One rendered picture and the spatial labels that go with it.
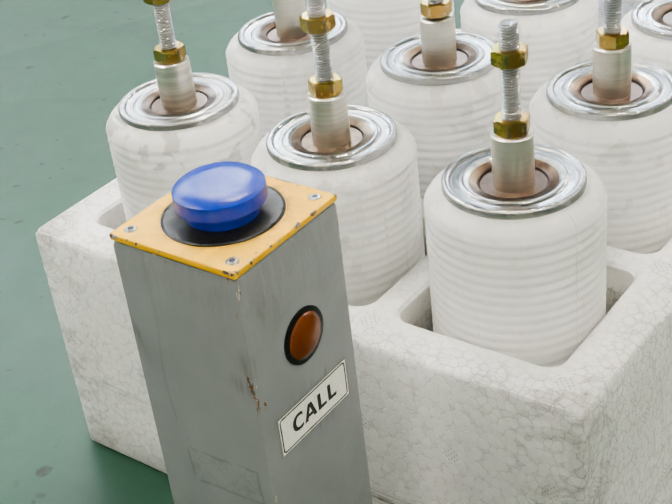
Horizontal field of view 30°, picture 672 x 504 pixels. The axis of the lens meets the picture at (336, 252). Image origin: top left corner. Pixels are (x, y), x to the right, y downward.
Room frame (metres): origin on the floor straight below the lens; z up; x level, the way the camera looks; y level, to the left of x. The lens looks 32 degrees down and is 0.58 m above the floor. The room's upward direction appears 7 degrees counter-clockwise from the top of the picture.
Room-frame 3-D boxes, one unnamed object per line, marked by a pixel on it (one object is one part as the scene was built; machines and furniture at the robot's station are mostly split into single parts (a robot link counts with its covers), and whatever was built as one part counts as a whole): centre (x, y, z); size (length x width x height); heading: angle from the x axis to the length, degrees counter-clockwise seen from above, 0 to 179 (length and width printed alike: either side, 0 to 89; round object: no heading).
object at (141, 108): (0.72, 0.09, 0.25); 0.08 x 0.08 x 0.01
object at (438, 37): (0.74, -0.08, 0.26); 0.02 x 0.02 x 0.03
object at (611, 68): (0.66, -0.17, 0.26); 0.02 x 0.02 x 0.03
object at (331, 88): (0.64, -0.01, 0.29); 0.02 x 0.02 x 0.01; 83
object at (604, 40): (0.66, -0.17, 0.29); 0.02 x 0.02 x 0.01; 57
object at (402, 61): (0.74, -0.08, 0.25); 0.08 x 0.08 x 0.01
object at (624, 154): (0.66, -0.17, 0.16); 0.10 x 0.10 x 0.18
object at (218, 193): (0.46, 0.05, 0.32); 0.04 x 0.04 x 0.02
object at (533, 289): (0.57, -0.10, 0.16); 0.10 x 0.10 x 0.18
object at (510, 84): (0.57, -0.10, 0.30); 0.01 x 0.01 x 0.08
